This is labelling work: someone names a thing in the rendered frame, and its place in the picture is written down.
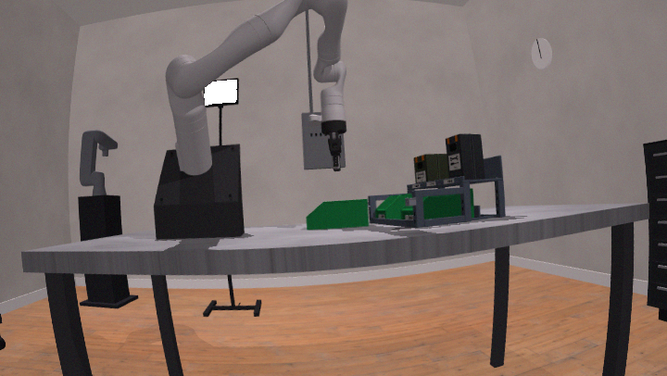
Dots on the olive green tool case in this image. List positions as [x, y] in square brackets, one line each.
[431, 167]

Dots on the green bin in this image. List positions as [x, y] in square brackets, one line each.
[439, 207]
[390, 207]
[339, 214]

